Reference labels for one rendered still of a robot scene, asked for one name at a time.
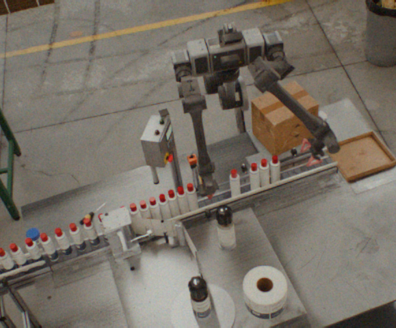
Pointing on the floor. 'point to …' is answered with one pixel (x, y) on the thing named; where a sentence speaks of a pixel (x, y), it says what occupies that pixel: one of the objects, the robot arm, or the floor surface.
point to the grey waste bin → (387, 38)
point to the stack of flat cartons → (1, 7)
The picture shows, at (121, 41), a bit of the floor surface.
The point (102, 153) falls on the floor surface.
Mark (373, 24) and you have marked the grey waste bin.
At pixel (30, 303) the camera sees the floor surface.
